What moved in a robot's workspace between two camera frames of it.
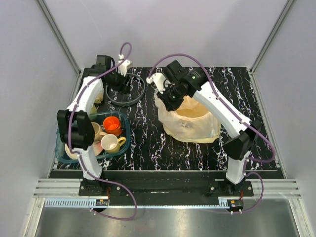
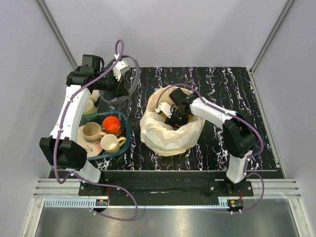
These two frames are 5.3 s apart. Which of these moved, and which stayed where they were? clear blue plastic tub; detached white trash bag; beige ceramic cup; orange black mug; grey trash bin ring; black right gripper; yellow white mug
Moved: detached white trash bag; black right gripper; grey trash bin ring
Stayed: orange black mug; clear blue plastic tub; yellow white mug; beige ceramic cup
